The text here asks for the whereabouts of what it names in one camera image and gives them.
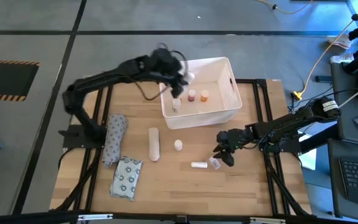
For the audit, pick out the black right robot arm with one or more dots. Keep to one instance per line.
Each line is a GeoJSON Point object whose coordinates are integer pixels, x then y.
{"type": "Point", "coordinates": [291, 119]}

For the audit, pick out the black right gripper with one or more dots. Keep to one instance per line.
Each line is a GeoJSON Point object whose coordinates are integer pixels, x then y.
{"type": "Point", "coordinates": [235, 138]}

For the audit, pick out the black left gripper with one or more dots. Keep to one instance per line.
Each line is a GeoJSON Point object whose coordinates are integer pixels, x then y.
{"type": "Point", "coordinates": [163, 63]}

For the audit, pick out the black hazard-striped floor mat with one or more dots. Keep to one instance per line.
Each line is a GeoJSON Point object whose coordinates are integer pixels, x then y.
{"type": "Point", "coordinates": [5, 79]}

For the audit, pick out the white labelled pill bottle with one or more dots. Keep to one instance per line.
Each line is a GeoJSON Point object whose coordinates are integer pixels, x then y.
{"type": "Point", "coordinates": [176, 104]}

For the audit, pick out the small dark blue box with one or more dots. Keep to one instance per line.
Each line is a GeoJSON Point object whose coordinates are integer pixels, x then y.
{"type": "Point", "coordinates": [322, 78]}

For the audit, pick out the flat pack with blue print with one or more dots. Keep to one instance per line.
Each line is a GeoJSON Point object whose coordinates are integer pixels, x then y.
{"type": "Point", "coordinates": [126, 179]}

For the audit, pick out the white plastic basket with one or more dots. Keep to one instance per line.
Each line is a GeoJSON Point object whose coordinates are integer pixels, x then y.
{"type": "Point", "coordinates": [213, 105]}

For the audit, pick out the orange pill bottle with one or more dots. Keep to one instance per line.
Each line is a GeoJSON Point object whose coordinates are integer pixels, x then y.
{"type": "Point", "coordinates": [204, 95]}

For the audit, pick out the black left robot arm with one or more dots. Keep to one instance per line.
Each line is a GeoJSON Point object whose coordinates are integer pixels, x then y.
{"type": "Point", "coordinates": [104, 77]}

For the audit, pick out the clear plastic vial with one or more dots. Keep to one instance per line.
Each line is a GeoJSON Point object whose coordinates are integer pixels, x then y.
{"type": "Point", "coordinates": [214, 162]}

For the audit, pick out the grey patterned fabric roll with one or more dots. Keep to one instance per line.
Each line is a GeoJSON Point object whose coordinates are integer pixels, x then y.
{"type": "Point", "coordinates": [114, 140]}

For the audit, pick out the small plain white bottle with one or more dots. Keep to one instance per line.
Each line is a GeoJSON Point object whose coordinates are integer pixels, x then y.
{"type": "Point", "coordinates": [178, 144]}

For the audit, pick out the beige elastic bandage roll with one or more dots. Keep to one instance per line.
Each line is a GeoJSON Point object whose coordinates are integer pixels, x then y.
{"type": "Point", "coordinates": [154, 144]}

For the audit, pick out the dark grey desk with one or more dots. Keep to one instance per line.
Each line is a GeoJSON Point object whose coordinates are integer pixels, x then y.
{"type": "Point", "coordinates": [336, 186]}
{"type": "Point", "coordinates": [346, 118]}

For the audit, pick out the black camera rig bar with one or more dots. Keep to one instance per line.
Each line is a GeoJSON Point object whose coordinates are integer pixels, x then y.
{"type": "Point", "coordinates": [42, 216]}

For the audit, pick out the black aluminium table frame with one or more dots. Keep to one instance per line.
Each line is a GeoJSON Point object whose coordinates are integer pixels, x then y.
{"type": "Point", "coordinates": [253, 81]}

